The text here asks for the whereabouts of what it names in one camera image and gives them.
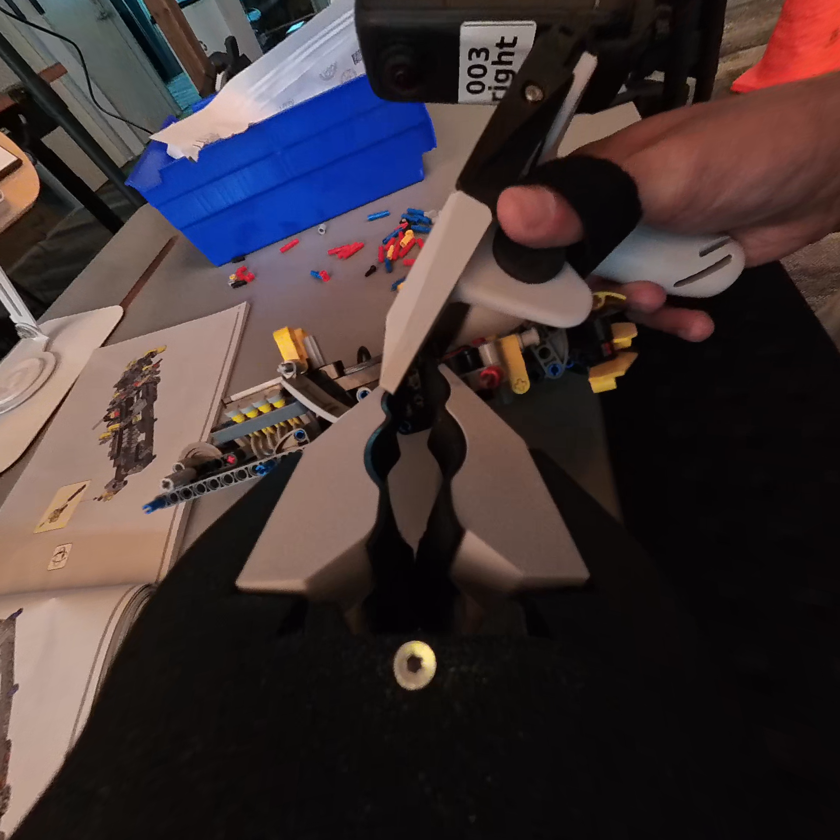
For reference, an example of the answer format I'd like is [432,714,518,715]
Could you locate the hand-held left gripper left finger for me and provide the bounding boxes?
[235,387,417,634]

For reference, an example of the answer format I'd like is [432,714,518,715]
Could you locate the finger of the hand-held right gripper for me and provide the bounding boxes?
[379,189,494,396]

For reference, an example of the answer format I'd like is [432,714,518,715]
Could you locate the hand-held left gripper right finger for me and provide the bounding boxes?
[415,365,591,634]

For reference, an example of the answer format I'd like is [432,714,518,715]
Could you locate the partly built lego car chassis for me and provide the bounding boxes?
[143,289,641,514]

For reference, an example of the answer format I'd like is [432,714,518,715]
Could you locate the person's right hand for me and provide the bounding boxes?
[495,71,840,343]

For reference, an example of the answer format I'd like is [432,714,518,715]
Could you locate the pile of red blue pins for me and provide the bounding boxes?
[228,206,438,293]

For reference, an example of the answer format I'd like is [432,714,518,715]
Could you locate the white plastic bags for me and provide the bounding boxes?
[151,0,368,161]

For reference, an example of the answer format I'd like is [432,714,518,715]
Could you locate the blue plastic bin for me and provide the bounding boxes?
[125,75,437,266]

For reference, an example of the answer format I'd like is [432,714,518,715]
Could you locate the open instruction booklet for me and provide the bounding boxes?
[0,302,252,834]

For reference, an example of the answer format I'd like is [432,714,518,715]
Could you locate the orange traffic cone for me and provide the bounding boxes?
[730,0,840,94]

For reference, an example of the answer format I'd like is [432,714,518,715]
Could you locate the wooden post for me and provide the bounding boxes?
[144,0,212,93]

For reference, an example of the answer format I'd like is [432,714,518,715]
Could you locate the thin black cable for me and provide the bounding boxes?
[0,5,155,135]

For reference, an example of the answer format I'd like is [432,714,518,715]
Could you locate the black metal frame bar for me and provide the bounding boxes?
[0,33,145,231]

